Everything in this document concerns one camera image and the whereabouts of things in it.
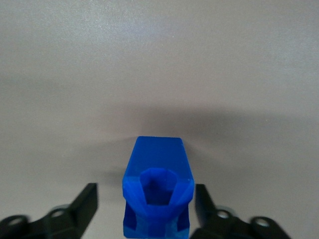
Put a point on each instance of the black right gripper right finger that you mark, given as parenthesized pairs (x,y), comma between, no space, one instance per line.
(211,211)

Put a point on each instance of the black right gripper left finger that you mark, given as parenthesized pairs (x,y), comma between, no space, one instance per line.
(77,211)

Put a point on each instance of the blue plastic part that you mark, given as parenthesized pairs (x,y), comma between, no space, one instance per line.
(157,179)

